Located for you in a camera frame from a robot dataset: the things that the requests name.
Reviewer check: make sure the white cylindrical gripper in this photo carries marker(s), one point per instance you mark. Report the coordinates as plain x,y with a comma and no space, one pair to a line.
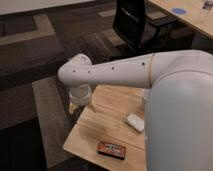
80,95

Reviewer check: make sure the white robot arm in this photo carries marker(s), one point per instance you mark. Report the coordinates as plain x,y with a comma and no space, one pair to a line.
179,108

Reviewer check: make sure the white rectangular sponge block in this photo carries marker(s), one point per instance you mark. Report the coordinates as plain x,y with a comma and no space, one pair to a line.
135,122

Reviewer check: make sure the red and black snack box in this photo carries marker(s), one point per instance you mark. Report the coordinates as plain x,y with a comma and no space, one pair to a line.
112,150

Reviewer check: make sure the black office chair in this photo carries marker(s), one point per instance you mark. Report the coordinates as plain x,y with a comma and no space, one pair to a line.
143,28

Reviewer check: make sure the blue round disc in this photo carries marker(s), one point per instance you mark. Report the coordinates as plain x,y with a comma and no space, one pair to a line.
178,11

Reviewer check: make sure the far wooden desk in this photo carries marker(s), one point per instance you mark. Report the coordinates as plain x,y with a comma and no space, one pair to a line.
196,17

